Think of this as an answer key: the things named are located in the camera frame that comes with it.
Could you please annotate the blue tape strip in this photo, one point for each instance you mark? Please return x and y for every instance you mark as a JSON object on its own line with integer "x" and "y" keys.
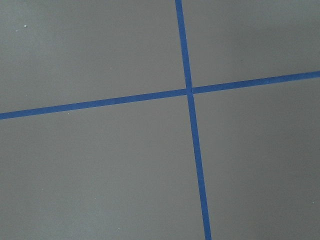
{"x": 184, "y": 50}
{"x": 75, "y": 106}

